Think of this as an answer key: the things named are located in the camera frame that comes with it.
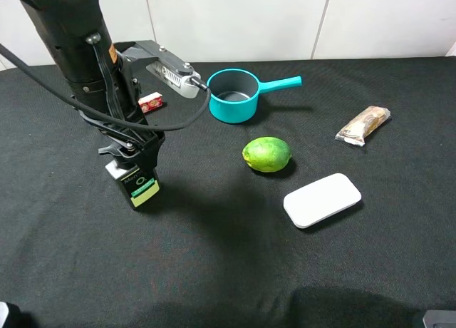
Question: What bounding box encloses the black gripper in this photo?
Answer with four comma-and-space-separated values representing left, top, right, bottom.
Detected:
69, 62, 165, 171

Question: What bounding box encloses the black pump lotion bottle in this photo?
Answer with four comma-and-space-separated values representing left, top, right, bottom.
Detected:
98, 146, 160, 210

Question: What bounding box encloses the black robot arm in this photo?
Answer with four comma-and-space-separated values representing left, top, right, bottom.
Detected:
20, 0, 165, 173

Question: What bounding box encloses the white black object bottom left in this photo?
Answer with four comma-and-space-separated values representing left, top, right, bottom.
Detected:
0, 302, 35, 328

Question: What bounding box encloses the grey object bottom right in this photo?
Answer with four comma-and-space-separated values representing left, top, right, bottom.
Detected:
422, 310, 456, 328

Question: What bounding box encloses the red Hi-Chew candy pack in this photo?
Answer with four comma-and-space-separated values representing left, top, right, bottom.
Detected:
138, 92, 164, 113

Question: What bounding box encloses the green lime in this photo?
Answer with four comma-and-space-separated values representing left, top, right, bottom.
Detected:
242, 136, 291, 173

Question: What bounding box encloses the white rounded flat case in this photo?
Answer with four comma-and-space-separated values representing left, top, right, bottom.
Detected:
283, 173, 362, 229

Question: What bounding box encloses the black table cloth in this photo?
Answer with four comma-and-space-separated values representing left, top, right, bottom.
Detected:
1, 58, 455, 327

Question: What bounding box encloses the clear wrapped snack bar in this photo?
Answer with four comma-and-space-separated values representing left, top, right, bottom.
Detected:
335, 106, 390, 147

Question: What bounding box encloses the black cable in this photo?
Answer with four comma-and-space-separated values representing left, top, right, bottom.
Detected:
0, 42, 212, 132

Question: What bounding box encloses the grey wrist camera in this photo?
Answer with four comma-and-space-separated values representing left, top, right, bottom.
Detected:
114, 40, 200, 99

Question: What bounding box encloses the teal saucepan with handle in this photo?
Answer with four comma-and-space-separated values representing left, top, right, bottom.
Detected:
207, 68, 302, 124

